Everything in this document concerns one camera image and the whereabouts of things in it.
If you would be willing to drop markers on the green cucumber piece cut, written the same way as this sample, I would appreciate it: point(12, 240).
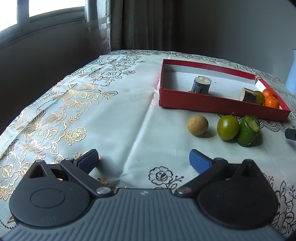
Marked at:
point(248, 131)

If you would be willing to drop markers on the dark sugarcane piece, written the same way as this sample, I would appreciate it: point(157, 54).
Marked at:
point(201, 85)
point(248, 95)

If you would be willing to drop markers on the orange mandarin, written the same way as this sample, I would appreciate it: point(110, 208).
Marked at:
point(272, 102)
point(268, 92)

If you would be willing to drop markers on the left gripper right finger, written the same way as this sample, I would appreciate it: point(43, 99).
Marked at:
point(209, 170)

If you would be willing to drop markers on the green tomato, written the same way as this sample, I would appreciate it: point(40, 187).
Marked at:
point(260, 98)
point(227, 127)

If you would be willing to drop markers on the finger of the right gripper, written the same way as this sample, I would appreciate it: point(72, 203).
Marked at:
point(290, 134)

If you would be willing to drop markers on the window with grey frame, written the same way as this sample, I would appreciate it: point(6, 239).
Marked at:
point(21, 18)

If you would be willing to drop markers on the floral white tablecloth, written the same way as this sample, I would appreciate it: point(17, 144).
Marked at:
point(112, 105)

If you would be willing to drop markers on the brown patterned curtain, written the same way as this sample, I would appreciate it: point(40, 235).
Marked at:
point(133, 25)

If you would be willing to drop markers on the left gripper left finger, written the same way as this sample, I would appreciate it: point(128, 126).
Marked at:
point(79, 170)

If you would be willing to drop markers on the red shallow cardboard box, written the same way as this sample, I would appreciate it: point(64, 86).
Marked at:
point(215, 89)

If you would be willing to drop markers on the light blue electric kettle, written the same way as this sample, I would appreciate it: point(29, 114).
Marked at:
point(291, 79)

